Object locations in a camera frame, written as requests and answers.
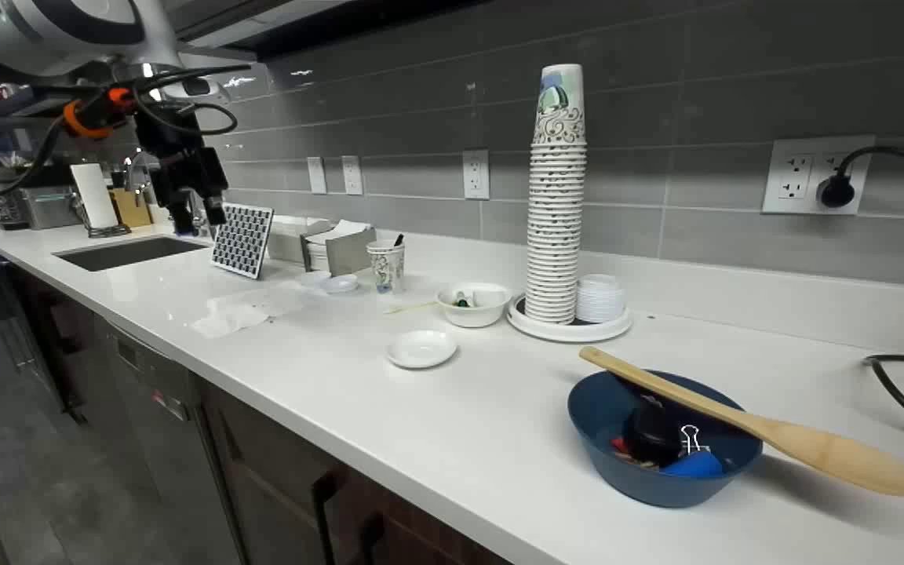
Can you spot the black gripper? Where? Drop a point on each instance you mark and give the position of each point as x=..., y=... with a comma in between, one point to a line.
x=184, y=163

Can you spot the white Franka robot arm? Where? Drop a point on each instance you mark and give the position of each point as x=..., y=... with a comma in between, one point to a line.
x=45, y=33

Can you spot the white bowl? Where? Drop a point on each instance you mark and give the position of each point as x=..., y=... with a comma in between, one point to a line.
x=476, y=305

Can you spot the tall stack of paper cups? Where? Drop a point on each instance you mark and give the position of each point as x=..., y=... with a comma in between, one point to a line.
x=556, y=198

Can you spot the white plate under cups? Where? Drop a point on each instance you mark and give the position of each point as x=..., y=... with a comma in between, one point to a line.
x=566, y=329

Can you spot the short white cup stack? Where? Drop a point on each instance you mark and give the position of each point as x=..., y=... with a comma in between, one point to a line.
x=599, y=300

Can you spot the blue bowl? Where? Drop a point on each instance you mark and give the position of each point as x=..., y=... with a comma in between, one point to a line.
x=651, y=475

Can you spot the black and white calibration board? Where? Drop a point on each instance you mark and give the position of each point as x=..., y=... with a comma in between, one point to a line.
x=241, y=239

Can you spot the kitchen sink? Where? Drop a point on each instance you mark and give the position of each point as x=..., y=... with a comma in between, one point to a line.
x=125, y=254

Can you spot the clear plastic wrap sheet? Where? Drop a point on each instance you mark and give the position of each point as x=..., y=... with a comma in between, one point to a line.
x=228, y=314

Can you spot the napkin holder with napkins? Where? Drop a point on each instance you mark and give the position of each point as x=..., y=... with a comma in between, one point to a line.
x=340, y=249

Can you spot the black pen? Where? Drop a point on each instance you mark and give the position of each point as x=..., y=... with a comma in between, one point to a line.
x=396, y=239

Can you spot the dark lower cabinets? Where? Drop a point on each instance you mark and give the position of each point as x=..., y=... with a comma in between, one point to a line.
x=188, y=440

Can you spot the small white lid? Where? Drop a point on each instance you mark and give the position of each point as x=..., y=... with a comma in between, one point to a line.
x=420, y=351

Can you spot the black round object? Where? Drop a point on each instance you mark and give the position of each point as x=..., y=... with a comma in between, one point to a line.
x=646, y=430

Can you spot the black binder clip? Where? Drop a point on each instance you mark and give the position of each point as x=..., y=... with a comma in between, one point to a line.
x=690, y=440

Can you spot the white outlet with plug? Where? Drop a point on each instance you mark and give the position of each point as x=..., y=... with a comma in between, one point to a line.
x=797, y=176

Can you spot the wooden spoon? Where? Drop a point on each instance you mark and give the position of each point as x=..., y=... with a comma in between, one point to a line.
x=776, y=433

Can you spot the white wall switch plate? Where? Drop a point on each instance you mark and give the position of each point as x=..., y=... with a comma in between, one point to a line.
x=315, y=174

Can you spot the white double wall outlet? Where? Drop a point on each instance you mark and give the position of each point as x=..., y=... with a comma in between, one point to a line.
x=348, y=174

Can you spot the white single wall outlet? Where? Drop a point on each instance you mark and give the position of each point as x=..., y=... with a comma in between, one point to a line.
x=476, y=174

